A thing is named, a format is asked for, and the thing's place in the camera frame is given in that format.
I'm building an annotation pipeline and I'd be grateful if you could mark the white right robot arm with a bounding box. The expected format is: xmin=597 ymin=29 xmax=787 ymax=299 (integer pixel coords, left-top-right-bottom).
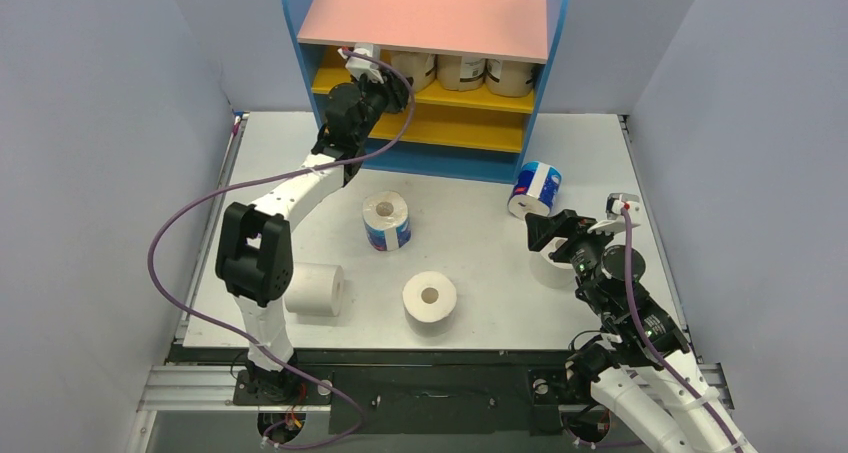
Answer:
xmin=525 ymin=201 xmax=756 ymax=452

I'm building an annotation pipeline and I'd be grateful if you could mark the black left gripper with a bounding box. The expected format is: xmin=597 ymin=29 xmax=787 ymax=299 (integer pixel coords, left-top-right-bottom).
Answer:
xmin=351 ymin=68 xmax=412 ymax=145

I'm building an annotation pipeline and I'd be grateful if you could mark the blue roll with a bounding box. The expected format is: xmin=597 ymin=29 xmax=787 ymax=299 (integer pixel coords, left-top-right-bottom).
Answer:
xmin=362 ymin=190 xmax=412 ymax=252
xmin=507 ymin=161 xmax=562 ymax=219

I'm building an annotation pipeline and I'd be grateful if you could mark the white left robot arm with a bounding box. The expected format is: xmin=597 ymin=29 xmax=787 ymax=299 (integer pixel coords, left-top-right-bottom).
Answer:
xmin=215 ymin=70 xmax=414 ymax=403

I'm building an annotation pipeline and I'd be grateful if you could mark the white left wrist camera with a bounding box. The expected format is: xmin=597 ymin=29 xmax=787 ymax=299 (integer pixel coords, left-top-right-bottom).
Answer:
xmin=338 ymin=43 xmax=385 ymax=84

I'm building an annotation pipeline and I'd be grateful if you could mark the white roll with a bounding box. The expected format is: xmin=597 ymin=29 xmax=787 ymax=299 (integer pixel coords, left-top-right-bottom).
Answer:
xmin=283 ymin=263 xmax=344 ymax=317
xmin=402 ymin=271 xmax=458 ymax=324
xmin=529 ymin=237 xmax=576 ymax=291

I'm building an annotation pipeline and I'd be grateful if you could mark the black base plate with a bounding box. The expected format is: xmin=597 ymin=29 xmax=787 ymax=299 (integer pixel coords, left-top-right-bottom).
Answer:
xmin=142 ymin=349 xmax=614 ymax=440

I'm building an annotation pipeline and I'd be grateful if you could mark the brown printed paper roll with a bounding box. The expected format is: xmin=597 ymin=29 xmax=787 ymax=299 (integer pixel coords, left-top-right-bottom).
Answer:
xmin=389 ymin=51 xmax=437 ymax=93

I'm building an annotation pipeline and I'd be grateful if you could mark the blue shelf with coloured boards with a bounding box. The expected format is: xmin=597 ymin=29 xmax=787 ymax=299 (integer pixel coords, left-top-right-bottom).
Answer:
xmin=281 ymin=0 xmax=569 ymax=183

